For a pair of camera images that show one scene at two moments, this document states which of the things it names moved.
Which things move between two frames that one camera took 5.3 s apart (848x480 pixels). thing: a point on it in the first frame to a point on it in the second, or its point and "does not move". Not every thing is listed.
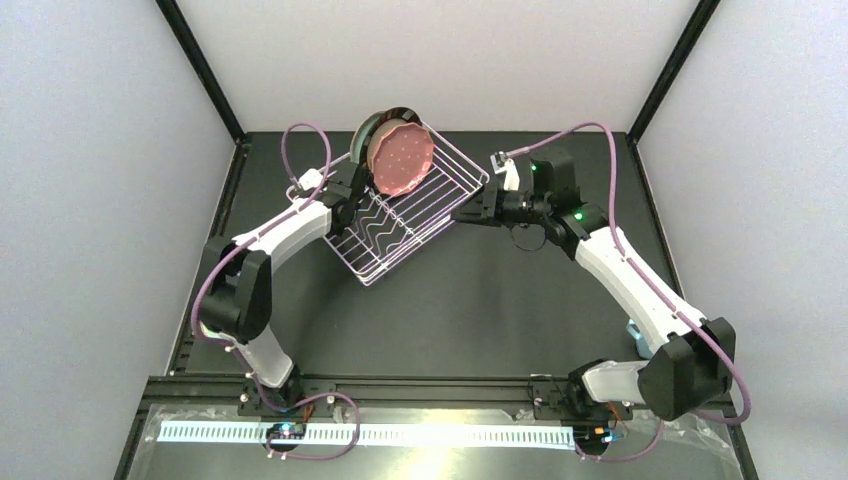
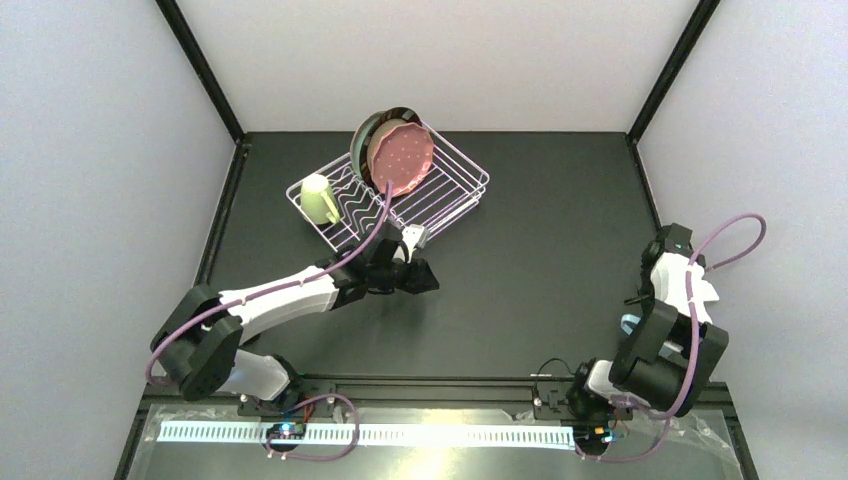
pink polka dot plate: (401, 158) does not move
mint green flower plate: (360, 134) does not move
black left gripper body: (353, 189) to (411, 273)
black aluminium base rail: (168, 399) does not move
